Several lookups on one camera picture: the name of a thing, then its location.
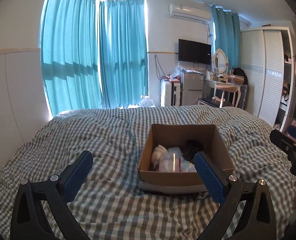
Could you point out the turquoise curtain left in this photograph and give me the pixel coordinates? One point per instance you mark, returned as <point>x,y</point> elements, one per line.
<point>69,55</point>

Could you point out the crumpled white tissue wad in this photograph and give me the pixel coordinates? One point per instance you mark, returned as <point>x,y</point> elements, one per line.
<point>157,155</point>

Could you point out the brown cardboard box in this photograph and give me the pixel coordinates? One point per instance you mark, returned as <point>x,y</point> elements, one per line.
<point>176,136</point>

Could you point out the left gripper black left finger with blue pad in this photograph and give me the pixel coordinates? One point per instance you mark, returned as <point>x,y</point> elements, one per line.
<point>29,220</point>

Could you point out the white sliding wardrobe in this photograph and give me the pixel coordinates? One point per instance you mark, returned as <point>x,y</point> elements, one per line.
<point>267,58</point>

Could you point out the white suitcase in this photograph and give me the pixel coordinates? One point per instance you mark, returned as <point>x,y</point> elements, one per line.
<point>170,93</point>

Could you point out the oval vanity mirror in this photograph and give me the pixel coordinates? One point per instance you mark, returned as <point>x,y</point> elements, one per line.
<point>220,62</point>

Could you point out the silver mini fridge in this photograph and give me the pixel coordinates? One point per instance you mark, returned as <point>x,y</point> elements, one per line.
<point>191,88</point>

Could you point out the turquoise curtain right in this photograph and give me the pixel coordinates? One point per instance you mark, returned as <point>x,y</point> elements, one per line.
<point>228,35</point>

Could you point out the white air conditioner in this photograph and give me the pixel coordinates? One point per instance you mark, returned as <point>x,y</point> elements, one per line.
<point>189,13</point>

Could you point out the turquoise curtain middle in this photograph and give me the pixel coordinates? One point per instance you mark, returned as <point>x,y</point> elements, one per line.
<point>123,52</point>

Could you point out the grey checkered bed quilt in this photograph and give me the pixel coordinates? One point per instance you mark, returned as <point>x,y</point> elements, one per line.
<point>111,203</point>

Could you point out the small black box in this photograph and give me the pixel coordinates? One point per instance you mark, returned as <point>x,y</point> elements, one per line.
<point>191,148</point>

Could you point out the white dressing table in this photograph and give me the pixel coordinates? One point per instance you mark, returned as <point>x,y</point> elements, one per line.
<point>234,88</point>

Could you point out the black wall television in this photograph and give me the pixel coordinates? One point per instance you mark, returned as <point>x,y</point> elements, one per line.
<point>195,52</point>

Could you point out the turquoise curtain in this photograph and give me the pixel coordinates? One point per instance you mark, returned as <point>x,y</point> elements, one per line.
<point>228,35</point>
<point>123,52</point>
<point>69,55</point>

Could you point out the clear plastic bag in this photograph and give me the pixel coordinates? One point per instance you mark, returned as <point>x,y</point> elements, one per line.
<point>173,161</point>

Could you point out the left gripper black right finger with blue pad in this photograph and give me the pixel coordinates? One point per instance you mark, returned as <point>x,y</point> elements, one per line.
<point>257,220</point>

